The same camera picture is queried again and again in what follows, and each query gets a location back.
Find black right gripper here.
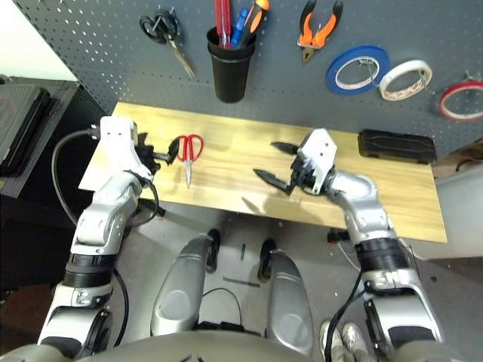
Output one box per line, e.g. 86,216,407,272
252,140,328,196

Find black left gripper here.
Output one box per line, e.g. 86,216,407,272
137,131,183,176

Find red handled scissors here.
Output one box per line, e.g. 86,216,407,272
177,133,205,189

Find orange black needle-nose pliers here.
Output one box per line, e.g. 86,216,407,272
297,0,344,67

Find red handled screwdriver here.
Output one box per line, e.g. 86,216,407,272
214,0,232,49

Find red tape roll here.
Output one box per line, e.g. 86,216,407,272
437,80,483,122

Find grey perforated pegboard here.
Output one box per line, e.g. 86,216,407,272
13,0,483,158

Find black plastic cup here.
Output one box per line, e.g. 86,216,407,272
208,44,256,104
205,25,257,61

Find blue tape roll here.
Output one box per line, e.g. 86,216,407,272
325,44,392,95

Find black flat tool case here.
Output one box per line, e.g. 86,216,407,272
357,129,438,165

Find silver right robot leg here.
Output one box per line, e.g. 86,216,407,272
258,239,314,355

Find silver robot leg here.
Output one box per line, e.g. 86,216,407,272
149,229,221,336
258,239,314,355

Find silver left robot leg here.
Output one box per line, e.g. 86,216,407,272
149,229,221,336

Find white tape roll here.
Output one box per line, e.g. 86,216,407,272
378,59,433,102

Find white sneaker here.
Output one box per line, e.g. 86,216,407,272
341,322,370,354
319,319,342,354

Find light grey box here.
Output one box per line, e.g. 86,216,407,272
414,173,483,261

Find grey robot torso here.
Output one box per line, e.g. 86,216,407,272
0,330,329,362

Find khaki trouser leg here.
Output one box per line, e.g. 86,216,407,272
331,346,378,362

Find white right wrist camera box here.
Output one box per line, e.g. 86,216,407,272
297,127,339,195

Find black table bracket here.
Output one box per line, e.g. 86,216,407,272
327,228,350,244
131,199,167,219

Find black handled scissors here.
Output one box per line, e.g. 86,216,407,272
139,9,196,78

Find black left camera cable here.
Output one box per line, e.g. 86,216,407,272
51,127,101,227

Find blue handled screwdriver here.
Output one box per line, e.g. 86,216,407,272
230,7,250,49

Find thin black floor cable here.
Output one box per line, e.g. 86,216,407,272
199,288,242,325

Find orange black handled screwdriver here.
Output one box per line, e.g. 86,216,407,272
237,0,271,48

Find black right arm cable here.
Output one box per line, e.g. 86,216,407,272
326,271,369,362

